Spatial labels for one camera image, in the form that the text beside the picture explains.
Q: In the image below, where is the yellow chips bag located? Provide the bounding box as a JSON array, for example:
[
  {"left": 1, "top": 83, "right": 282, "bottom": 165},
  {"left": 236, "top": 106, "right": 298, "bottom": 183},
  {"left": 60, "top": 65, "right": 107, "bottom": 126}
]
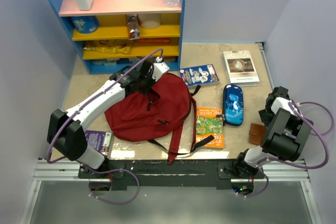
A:
[{"left": 83, "top": 39, "right": 133, "bottom": 55}]

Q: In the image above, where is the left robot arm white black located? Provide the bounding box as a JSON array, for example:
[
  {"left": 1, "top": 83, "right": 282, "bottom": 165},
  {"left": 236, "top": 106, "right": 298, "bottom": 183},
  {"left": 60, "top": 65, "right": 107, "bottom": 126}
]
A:
[{"left": 46, "top": 58, "right": 169, "bottom": 178}]

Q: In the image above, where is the orange treehouse book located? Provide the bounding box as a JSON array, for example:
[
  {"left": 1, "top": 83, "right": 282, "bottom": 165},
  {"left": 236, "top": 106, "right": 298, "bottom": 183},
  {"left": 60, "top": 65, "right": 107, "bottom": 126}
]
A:
[{"left": 196, "top": 107, "right": 225, "bottom": 150}]

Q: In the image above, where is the brown leather wallet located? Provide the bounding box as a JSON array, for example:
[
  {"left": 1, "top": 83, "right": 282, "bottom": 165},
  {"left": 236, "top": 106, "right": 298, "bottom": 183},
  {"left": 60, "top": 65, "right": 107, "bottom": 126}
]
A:
[{"left": 248, "top": 123, "right": 266, "bottom": 145}]

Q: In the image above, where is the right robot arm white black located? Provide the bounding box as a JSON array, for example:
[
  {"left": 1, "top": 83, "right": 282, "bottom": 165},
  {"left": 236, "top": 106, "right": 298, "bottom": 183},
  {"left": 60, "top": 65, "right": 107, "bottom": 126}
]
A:
[{"left": 232, "top": 87, "right": 311, "bottom": 178}]

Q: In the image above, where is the white round container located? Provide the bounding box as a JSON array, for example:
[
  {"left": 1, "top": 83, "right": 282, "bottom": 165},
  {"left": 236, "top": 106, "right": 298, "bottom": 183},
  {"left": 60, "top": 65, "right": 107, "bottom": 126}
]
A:
[{"left": 138, "top": 14, "right": 161, "bottom": 29}]

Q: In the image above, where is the blue dinosaur pencil case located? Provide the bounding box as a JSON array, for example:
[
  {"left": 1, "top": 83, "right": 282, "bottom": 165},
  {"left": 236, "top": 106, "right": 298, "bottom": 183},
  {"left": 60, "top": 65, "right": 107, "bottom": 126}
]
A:
[{"left": 223, "top": 84, "right": 244, "bottom": 126}]

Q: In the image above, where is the white coffee cover book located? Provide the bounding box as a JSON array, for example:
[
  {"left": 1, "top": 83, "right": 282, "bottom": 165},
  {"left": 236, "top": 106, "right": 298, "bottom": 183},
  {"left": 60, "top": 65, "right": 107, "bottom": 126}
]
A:
[{"left": 222, "top": 50, "right": 259, "bottom": 87}]

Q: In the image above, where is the red backpack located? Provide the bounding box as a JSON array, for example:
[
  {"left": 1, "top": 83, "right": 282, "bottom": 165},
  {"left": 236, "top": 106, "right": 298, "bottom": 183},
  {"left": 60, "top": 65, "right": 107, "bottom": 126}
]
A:
[{"left": 104, "top": 73, "right": 197, "bottom": 163}]

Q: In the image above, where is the blue snack can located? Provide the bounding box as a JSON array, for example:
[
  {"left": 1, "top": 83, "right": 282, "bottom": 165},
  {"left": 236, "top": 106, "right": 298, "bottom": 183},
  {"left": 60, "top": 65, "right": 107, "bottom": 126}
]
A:
[{"left": 70, "top": 16, "right": 99, "bottom": 34}]

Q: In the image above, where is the silver snack packet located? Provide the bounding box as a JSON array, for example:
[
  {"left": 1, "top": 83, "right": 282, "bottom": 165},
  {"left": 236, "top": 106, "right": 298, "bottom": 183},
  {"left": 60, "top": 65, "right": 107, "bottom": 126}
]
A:
[{"left": 127, "top": 14, "right": 140, "bottom": 40}]

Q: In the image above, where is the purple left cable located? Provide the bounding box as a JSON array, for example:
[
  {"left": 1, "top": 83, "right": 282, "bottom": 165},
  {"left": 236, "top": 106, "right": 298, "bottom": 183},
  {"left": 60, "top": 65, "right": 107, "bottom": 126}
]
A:
[{"left": 46, "top": 48, "right": 165, "bottom": 205}]

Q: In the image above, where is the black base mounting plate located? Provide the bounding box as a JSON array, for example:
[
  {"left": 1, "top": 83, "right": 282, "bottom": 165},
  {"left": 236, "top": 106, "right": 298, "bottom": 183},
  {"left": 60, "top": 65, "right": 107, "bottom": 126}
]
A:
[{"left": 78, "top": 159, "right": 264, "bottom": 190}]

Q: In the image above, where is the blue shelf unit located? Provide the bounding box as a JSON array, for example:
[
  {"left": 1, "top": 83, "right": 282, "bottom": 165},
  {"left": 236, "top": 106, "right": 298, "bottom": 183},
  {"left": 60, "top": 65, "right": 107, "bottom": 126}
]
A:
[{"left": 48, "top": 0, "right": 185, "bottom": 74}]

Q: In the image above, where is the red flat box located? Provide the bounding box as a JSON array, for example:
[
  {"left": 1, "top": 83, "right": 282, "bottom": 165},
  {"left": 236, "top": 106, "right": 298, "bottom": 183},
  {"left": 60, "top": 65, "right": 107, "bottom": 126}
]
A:
[{"left": 136, "top": 37, "right": 171, "bottom": 44}]

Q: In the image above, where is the purple book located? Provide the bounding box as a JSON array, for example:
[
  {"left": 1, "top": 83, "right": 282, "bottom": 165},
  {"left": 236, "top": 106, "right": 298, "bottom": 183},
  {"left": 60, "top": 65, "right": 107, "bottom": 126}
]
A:
[{"left": 85, "top": 130, "right": 113, "bottom": 156}]

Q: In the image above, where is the blue cartoon book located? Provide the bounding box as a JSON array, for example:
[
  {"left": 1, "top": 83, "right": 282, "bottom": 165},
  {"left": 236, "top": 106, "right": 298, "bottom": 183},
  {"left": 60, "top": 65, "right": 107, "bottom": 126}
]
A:
[{"left": 179, "top": 64, "right": 219, "bottom": 87}]

